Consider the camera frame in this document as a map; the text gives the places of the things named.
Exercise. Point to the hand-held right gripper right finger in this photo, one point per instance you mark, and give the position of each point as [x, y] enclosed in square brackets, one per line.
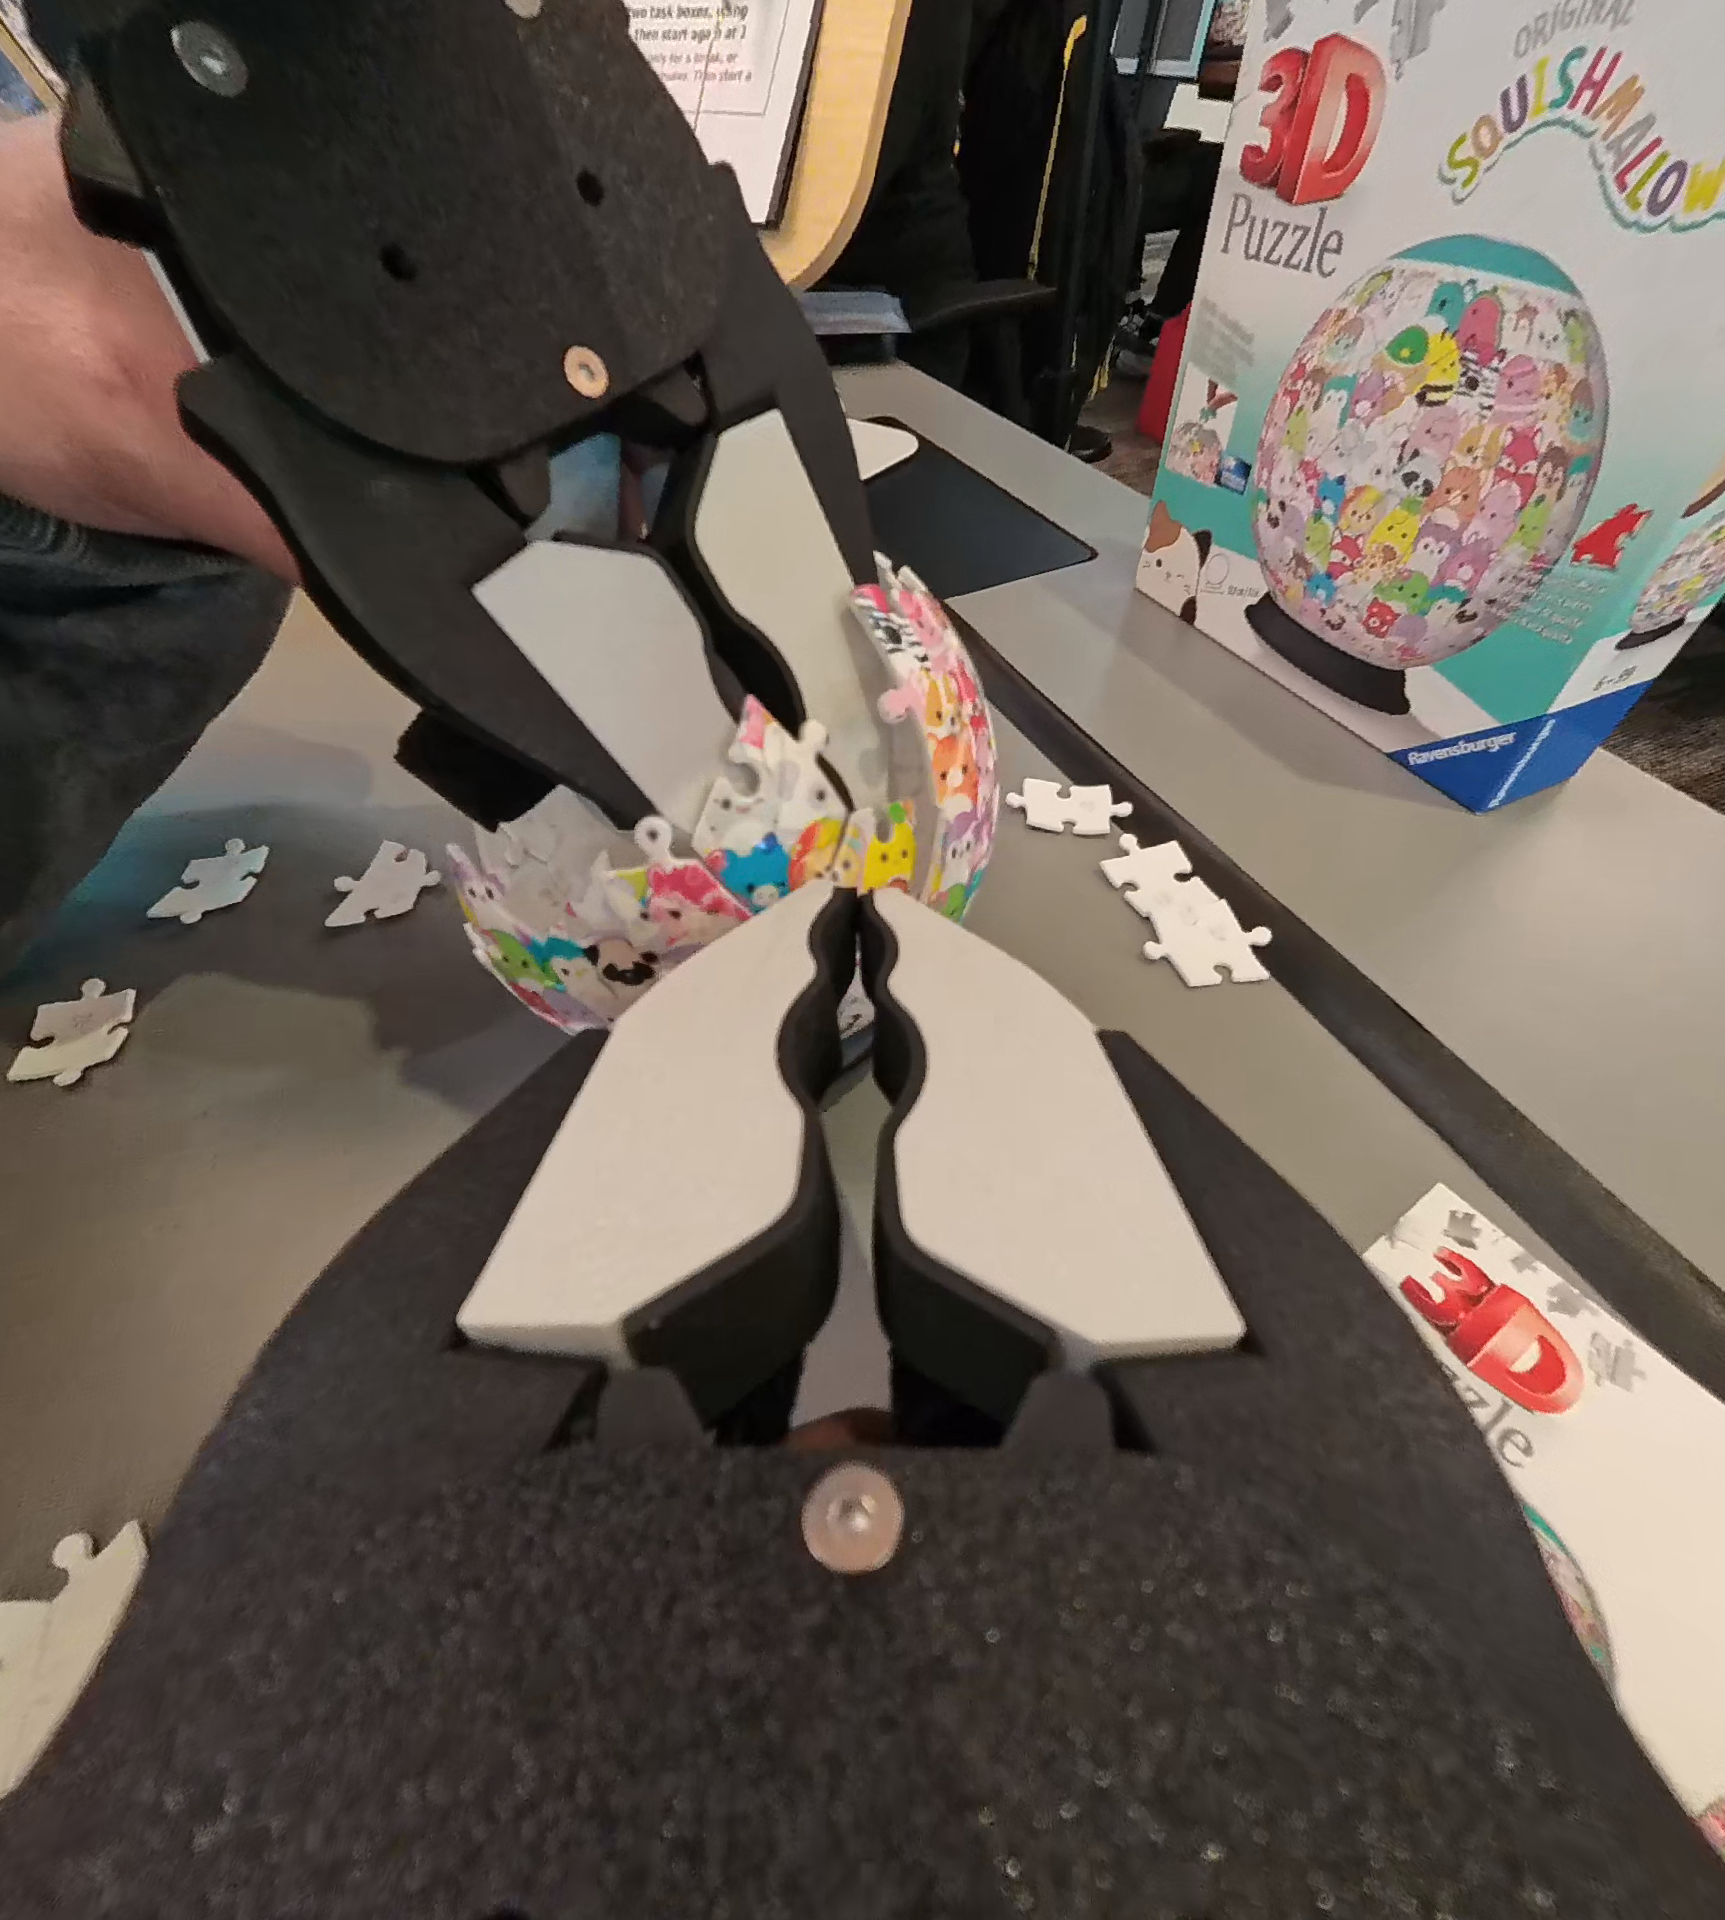
[1058, 1187]

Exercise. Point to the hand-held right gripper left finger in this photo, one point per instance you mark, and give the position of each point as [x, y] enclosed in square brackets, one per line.
[637, 1187]

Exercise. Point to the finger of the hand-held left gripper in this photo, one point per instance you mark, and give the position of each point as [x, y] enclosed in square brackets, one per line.
[606, 648]
[788, 539]

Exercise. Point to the colourful puzzle ball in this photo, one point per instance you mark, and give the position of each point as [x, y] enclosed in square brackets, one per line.
[776, 844]

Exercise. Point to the person's left forearm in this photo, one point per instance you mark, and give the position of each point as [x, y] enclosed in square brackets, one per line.
[51, 718]

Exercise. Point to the white puzzle piece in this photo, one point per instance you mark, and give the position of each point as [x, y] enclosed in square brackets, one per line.
[1070, 804]
[7, 1677]
[1210, 949]
[383, 882]
[208, 882]
[75, 1033]
[1154, 876]

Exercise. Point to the puzzle instruction leaflet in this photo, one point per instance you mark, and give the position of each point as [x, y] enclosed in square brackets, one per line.
[1674, 1534]

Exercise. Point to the teal puzzle box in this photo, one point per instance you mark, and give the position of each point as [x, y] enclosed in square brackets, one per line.
[1495, 390]

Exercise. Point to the person's left hand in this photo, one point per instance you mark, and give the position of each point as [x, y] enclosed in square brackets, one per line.
[51, 330]

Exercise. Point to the black mat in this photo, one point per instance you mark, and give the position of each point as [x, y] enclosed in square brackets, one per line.
[982, 518]

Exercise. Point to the printed paper sheet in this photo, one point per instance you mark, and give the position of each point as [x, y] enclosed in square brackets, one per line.
[743, 94]

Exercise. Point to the black office chair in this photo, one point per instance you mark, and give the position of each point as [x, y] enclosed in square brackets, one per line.
[1029, 210]

